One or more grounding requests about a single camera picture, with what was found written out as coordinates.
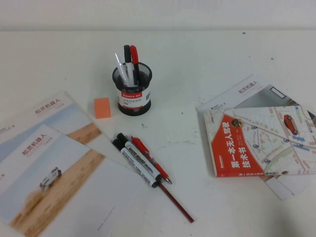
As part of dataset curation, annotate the white pen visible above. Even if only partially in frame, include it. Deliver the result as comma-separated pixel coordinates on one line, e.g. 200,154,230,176
114,52,130,87

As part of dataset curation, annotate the black mesh pen holder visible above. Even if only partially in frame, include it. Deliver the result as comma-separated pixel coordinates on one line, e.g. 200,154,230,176
112,61,154,117

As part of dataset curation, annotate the red ballpoint pen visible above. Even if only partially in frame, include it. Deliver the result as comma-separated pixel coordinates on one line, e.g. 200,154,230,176
130,135,173,185

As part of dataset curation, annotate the whiteboard marker bold print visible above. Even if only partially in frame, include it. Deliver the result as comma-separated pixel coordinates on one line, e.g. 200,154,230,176
117,132,163,183

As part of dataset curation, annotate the whiteboard marker small print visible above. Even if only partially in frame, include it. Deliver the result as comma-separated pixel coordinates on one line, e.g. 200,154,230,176
112,139,158,189

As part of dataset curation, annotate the orange foam block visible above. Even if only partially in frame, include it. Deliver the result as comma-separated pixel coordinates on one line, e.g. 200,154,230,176
94,97,112,119

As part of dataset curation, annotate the black cap white marker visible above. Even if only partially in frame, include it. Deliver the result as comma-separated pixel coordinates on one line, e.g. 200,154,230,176
123,44,135,87

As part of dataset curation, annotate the red cap marker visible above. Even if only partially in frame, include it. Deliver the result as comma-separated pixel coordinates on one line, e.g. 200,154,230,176
130,45,142,86

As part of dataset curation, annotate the orange map cover book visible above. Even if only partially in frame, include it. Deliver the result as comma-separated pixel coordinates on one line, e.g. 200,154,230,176
203,105,316,178

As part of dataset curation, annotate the red pencil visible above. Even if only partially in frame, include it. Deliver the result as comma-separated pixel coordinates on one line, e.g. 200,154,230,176
158,183,195,223

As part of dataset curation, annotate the brochure with room photo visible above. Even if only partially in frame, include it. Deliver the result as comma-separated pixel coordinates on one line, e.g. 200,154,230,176
196,74,312,200

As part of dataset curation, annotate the brochure with sandy photo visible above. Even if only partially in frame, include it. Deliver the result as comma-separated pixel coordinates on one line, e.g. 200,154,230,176
0,90,135,171

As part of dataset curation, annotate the brochure with robot vehicle photo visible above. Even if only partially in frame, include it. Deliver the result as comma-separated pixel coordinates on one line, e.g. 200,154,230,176
0,124,147,237

